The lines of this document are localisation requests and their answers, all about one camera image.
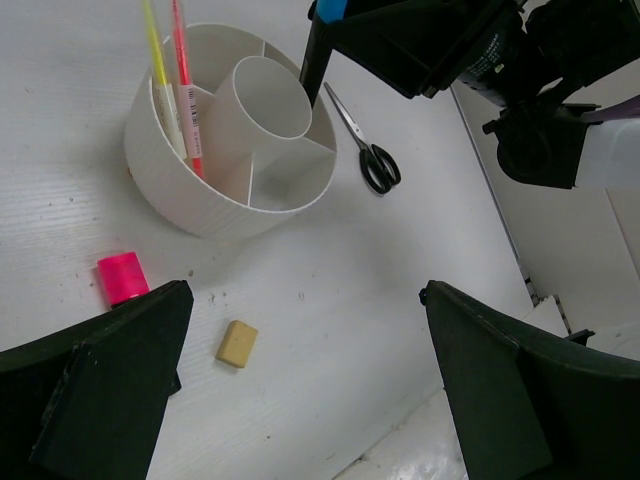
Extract aluminium rail on right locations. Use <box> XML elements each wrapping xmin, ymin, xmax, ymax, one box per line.
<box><xmin>452</xmin><ymin>83</ymin><xmax>598</xmax><ymax>333</ymax></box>

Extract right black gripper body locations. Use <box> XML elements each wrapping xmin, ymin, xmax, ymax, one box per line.
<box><xmin>419</xmin><ymin>1</ymin><xmax>545</xmax><ymax>108</ymax></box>

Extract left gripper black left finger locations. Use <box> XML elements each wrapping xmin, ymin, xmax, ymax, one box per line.
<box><xmin>1</xmin><ymin>280</ymin><xmax>194</xmax><ymax>479</ymax></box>

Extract blue black highlighter marker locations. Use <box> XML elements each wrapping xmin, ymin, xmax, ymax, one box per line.
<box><xmin>299</xmin><ymin>0</ymin><xmax>348</xmax><ymax>107</ymax></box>

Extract white round divided container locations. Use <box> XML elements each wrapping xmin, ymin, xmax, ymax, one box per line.
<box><xmin>124</xmin><ymin>23</ymin><xmax>337</xmax><ymax>241</ymax></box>

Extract pink thin highlighter pen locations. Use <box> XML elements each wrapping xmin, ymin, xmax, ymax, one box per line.
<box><xmin>171</xmin><ymin>0</ymin><xmax>204</xmax><ymax>179</ymax></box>

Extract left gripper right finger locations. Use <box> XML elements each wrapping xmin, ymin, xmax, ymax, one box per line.
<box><xmin>419</xmin><ymin>280</ymin><xmax>639</xmax><ymax>479</ymax></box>

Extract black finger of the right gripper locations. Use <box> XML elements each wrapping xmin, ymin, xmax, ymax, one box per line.
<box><xmin>319</xmin><ymin>0</ymin><xmax>466</xmax><ymax>100</ymax></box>

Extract tan eraser block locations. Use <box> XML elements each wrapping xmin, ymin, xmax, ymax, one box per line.
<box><xmin>215</xmin><ymin>320</ymin><xmax>258</xmax><ymax>369</ymax></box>

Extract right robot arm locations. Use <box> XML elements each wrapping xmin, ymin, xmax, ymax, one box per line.
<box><xmin>300</xmin><ymin>1</ymin><xmax>639</xmax><ymax>189</ymax></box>

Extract pink black highlighter marker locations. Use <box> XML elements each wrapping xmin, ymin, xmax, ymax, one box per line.
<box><xmin>97</xmin><ymin>251</ymin><xmax>150</xmax><ymax>308</ymax></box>

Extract black handled scissors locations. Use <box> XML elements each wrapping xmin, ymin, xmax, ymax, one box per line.
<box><xmin>324</xmin><ymin>82</ymin><xmax>401</xmax><ymax>196</ymax></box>

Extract yellow thin highlighter pen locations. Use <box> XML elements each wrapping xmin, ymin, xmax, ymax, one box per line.
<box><xmin>141</xmin><ymin>0</ymin><xmax>187</xmax><ymax>160</ymax></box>

